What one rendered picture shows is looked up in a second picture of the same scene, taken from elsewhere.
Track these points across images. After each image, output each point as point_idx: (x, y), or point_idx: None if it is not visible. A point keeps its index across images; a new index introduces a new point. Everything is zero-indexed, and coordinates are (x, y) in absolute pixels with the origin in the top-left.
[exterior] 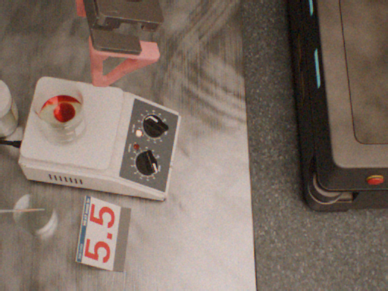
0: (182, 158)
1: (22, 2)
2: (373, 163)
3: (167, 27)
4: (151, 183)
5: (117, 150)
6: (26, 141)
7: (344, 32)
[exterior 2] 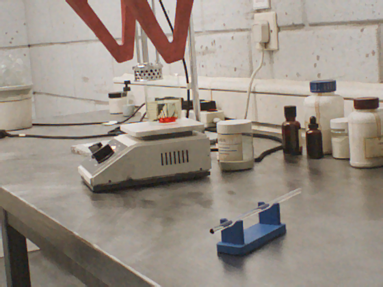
0: (78, 188)
1: (294, 188)
2: None
3: (142, 209)
4: (91, 155)
5: (122, 139)
6: (185, 118)
7: None
